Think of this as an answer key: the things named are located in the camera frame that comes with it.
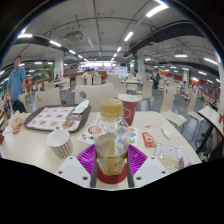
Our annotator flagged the crumpled white napkin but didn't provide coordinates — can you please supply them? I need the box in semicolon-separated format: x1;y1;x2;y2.
71;99;90;115

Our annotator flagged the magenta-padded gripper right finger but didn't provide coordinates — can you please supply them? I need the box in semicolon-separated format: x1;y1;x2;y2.
126;144;168;189

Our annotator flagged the white sauce packet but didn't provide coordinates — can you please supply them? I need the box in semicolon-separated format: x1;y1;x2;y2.
160;124;174;140

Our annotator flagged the white brown patterned paper cup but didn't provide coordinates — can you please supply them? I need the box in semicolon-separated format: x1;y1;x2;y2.
46;128;74;159

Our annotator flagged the dark plastic food tray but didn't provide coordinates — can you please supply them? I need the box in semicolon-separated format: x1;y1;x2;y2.
24;104;92;134

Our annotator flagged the ceiling air conditioner unit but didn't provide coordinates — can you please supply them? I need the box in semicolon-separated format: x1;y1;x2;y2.
63;30;84;43

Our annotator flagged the beige chair with round hole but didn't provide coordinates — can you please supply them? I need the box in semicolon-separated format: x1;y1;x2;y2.
73;83;116;113
34;87;63;110

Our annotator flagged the black bag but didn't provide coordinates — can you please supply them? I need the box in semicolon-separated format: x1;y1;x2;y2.
12;99;28;114

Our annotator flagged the group of ceiling lights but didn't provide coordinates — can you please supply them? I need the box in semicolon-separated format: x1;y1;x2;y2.
0;3;221;84

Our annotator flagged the clear plastic bag with paper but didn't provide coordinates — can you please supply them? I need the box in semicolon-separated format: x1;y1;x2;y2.
154;141;185;173

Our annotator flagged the pink printed table sticker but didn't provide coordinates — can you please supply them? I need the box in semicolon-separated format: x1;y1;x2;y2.
181;155;194;168

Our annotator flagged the clear bottle with yellow drink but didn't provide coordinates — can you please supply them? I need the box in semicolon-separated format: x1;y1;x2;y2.
93;98;131;177

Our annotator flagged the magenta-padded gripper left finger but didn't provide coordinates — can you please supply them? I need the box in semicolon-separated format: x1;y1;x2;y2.
54;144;99;189

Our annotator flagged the person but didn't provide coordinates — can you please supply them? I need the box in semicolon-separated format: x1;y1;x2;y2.
6;54;28;113

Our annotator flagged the beige dining table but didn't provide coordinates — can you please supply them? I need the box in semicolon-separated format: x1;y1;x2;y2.
197;105;224;154

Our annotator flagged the red sauce packet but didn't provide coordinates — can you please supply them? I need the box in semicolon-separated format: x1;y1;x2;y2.
141;131;157;148

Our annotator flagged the fried food piece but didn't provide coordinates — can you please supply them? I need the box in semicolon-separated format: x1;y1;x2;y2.
62;119;76;130

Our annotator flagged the group of beige chairs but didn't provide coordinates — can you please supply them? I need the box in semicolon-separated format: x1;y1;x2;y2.
19;71;221;134

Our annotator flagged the red paper drink cup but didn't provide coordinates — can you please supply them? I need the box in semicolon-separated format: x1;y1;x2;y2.
117;93;141;127

